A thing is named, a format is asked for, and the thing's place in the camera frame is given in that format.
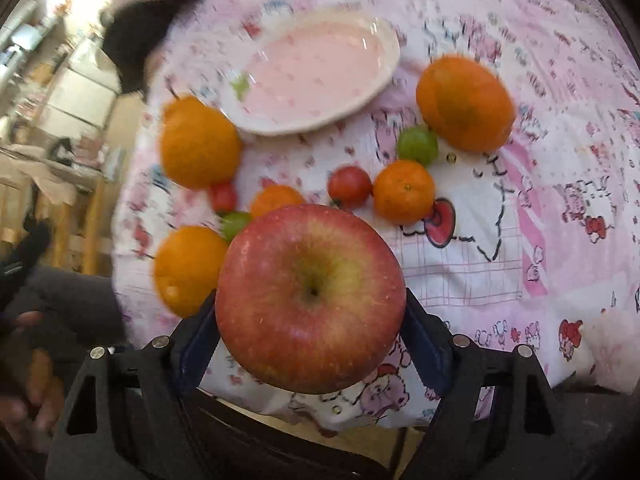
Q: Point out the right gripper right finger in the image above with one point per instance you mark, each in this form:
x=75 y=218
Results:
x=497 y=416

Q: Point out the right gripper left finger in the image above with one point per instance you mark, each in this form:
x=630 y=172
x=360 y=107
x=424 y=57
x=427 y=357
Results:
x=124 y=417

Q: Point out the red apple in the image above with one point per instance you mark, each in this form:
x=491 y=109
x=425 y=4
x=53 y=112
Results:
x=310 y=299

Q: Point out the green lime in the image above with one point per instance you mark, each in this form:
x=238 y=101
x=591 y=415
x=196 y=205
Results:
x=233 y=223
x=419 y=144

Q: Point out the red cherry tomato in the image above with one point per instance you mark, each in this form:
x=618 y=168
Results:
x=349 y=187
x=222 y=198

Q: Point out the small mandarin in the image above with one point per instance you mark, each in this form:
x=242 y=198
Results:
x=274 y=197
x=403 y=193

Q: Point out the large orange with stem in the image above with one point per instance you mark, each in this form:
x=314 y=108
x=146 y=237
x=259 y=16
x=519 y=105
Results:
x=198 y=145

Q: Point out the wooden rack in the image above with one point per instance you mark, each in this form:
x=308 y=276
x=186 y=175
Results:
x=66 y=188

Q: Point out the pink cartoon print tablecloth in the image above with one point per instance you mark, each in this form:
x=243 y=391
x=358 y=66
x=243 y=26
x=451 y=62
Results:
x=529 y=245

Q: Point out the white kitchen cabinet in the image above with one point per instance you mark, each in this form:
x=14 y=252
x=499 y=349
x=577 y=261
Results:
x=82 y=95

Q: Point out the black and pink cloth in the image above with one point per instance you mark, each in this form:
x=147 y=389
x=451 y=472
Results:
x=133 y=29

